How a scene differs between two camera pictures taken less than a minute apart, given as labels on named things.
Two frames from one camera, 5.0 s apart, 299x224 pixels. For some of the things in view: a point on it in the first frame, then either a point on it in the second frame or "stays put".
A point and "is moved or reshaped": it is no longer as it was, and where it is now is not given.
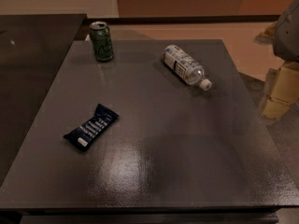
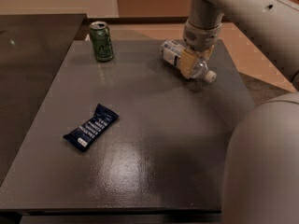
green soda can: (102, 40) stays put
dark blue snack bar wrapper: (81, 136) stays put
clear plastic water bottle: (186, 65) is moved or reshaped
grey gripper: (288, 36) -> (202, 39)
